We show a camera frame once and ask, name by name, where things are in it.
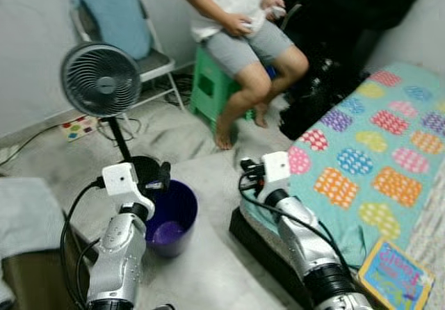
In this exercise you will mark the blue children's picture book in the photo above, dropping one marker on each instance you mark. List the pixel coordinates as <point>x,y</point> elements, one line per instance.
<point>393,275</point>

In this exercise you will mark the teal blanket with colourful patches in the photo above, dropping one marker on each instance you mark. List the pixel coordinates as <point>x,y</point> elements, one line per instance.
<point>361,136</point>

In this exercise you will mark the black standing fan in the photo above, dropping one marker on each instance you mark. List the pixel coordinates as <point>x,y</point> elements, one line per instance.
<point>101,80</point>

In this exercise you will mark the purple plastic bucket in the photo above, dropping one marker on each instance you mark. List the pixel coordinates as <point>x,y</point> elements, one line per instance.
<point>177,209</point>

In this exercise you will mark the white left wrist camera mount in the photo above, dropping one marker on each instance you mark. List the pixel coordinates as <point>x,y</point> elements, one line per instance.
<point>119,178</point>

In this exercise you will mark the blue plastic item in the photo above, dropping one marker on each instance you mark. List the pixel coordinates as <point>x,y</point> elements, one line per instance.
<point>271,72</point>

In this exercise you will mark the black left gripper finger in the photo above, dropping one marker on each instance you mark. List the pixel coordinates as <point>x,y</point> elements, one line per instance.
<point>165,174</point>

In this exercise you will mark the blue cloth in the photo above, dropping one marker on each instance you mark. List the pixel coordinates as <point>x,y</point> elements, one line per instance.
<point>115,14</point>

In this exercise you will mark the black bed frame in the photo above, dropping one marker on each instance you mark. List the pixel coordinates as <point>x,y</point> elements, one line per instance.
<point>257,244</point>

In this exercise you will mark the grey folding chair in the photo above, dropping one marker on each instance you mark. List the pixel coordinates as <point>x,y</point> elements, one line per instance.
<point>156,63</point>

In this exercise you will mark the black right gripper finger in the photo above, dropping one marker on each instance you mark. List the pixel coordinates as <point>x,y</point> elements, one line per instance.
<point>246,165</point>

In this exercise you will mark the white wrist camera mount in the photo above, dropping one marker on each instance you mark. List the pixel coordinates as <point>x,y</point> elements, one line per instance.
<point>119,178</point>
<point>276,165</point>

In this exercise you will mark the small multicolour patterned box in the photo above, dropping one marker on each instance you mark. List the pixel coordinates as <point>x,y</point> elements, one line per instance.
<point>78,128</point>

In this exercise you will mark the green plastic stool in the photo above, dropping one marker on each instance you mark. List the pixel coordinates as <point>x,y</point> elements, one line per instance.
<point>208,87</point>

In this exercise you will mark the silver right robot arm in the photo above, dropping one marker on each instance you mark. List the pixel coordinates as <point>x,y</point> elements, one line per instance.
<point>306,247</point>

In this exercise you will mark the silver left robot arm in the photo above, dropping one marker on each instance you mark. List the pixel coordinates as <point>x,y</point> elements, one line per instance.
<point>118,254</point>

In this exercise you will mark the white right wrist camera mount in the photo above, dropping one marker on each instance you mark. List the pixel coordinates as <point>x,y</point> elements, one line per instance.
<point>276,165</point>

